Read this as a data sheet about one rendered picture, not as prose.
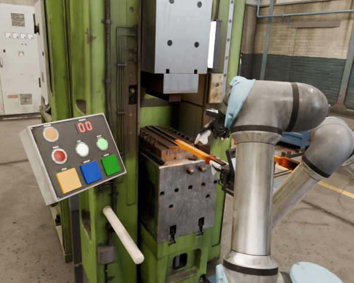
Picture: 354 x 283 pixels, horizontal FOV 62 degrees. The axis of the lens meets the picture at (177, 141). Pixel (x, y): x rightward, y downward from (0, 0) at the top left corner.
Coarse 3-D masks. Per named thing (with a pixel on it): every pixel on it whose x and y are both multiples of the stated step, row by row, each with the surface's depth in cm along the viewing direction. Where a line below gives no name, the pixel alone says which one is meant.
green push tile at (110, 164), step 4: (108, 156) 123; (112, 156) 124; (104, 160) 120; (108, 160) 122; (112, 160) 123; (116, 160) 125; (104, 164) 120; (108, 164) 121; (112, 164) 123; (116, 164) 124; (104, 168) 120; (108, 168) 121; (112, 168) 122; (116, 168) 124; (108, 172) 120; (112, 172) 122
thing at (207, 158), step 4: (176, 140) 160; (180, 140) 160; (180, 144) 156; (184, 144) 154; (188, 144) 154; (184, 148) 153; (188, 148) 149; (192, 148) 148; (196, 148) 148; (192, 152) 146; (196, 152) 143; (200, 152) 142; (200, 156) 141; (204, 156) 138; (208, 156) 136; (212, 156) 136; (204, 160) 138; (208, 160) 135; (212, 160) 133; (216, 160) 132; (220, 160) 132; (220, 164) 128; (224, 164) 128
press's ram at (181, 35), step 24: (144, 0) 138; (168, 0) 131; (192, 0) 137; (144, 24) 141; (168, 24) 135; (192, 24) 141; (144, 48) 144; (168, 48) 138; (192, 48) 144; (168, 72) 143; (192, 72) 148
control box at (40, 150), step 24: (72, 120) 116; (96, 120) 124; (24, 144) 106; (48, 144) 105; (72, 144) 112; (96, 144) 121; (48, 168) 103; (120, 168) 126; (48, 192) 103; (72, 192) 107
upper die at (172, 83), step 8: (144, 72) 159; (144, 80) 160; (152, 80) 152; (160, 80) 144; (168, 80) 143; (176, 80) 145; (184, 80) 147; (192, 80) 149; (152, 88) 153; (160, 88) 145; (168, 88) 144; (176, 88) 146; (184, 88) 148; (192, 88) 151
